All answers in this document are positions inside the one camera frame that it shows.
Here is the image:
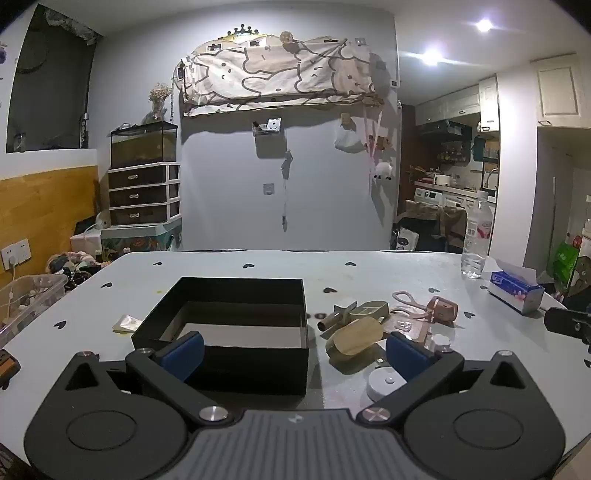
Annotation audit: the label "black range hood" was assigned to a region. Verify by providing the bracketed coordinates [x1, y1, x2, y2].
[420, 120, 472, 137]

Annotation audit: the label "dark window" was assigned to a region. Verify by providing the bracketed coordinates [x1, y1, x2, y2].
[7, 4, 102, 153]

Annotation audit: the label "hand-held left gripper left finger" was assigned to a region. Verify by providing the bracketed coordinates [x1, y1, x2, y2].
[62, 331, 234, 425]

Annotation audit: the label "clear storage bin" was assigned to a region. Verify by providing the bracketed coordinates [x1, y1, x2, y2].
[0, 274, 69, 349]

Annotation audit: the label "grey plastic shell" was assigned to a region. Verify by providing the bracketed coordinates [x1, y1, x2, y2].
[348, 300, 389, 324]

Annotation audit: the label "white plastic bag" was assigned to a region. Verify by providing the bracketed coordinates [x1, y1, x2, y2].
[335, 124, 365, 151]

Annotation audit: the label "clear water bottle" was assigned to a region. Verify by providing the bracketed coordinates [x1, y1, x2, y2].
[461, 189, 492, 279]

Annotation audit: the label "oval wooden piece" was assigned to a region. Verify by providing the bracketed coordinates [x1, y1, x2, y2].
[325, 318, 384, 361]

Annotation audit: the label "glass fish tank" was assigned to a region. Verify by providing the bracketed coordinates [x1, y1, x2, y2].
[110, 121, 179, 169]

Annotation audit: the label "brown cloth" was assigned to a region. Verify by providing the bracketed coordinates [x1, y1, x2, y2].
[405, 200, 467, 245]

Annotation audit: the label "white washing machine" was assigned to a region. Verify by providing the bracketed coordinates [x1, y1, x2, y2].
[414, 187, 446, 208]

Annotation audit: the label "green bag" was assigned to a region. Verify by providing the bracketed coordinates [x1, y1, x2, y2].
[554, 242, 580, 289]

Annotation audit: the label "white round disc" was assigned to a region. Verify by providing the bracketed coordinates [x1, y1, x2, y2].
[367, 367, 408, 402]

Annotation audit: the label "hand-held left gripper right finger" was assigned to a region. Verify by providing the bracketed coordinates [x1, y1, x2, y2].
[358, 332, 529, 424]

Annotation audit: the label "gold crown decoration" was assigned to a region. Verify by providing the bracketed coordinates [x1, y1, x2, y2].
[217, 25, 269, 42]

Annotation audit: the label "clear pink package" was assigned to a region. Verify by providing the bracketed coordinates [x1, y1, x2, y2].
[381, 316, 435, 344]

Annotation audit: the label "black box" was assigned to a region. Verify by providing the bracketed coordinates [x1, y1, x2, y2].
[131, 277, 310, 397]

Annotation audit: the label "small brown case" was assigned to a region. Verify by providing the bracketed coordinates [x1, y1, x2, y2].
[0, 349, 21, 391]

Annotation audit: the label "pile of plush toys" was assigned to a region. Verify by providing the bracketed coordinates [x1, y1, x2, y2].
[46, 251, 112, 282]

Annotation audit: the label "white wall cabinet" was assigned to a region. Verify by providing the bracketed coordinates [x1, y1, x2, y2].
[531, 53, 591, 127]

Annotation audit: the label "dried flower bouquet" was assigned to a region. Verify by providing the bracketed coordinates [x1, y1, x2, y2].
[148, 82, 172, 123]

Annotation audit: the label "clear wall holder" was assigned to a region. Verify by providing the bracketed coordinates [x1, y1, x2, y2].
[252, 117, 283, 139]

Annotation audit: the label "bear print cloth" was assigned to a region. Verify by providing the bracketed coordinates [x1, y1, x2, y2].
[174, 38, 386, 118]

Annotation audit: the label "black bag with face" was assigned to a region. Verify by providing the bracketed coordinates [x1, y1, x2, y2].
[394, 226, 446, 252]

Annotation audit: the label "pink handled scissors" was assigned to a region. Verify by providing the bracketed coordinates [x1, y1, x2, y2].
[392, 290, 459, 326]

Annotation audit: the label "white wall outlet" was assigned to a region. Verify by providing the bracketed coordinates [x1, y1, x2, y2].
[1, 239, 32, 271]

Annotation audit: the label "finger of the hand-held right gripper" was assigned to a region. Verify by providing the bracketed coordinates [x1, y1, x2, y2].
[544, 307, 591, 344]

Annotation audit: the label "blue tissue box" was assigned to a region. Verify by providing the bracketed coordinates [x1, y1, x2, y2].
[488, 259, 546, 315]

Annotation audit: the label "white drawer unit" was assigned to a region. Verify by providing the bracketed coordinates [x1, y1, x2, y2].
[107, 162, 181, 227]

